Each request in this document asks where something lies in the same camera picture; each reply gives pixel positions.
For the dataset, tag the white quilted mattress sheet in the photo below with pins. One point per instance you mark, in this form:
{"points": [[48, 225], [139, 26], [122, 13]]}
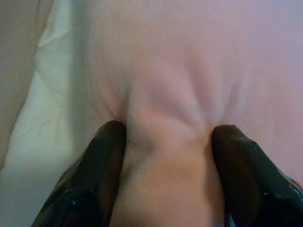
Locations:
{"points": [[47, 118]]}

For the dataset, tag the pink pillow with white patch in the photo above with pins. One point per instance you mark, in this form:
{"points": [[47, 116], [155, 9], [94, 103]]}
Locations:
{"points": [[189, 59]]}

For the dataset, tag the beige padded bed edge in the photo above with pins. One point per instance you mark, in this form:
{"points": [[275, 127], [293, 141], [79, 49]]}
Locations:
{"points": [[16, 59]]}

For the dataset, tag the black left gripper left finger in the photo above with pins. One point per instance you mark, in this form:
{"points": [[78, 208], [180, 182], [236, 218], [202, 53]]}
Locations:
{"points": [[90, 177]]}

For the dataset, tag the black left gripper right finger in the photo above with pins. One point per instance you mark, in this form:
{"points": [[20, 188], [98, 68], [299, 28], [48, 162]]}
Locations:
{"points": [[253, 184]]}

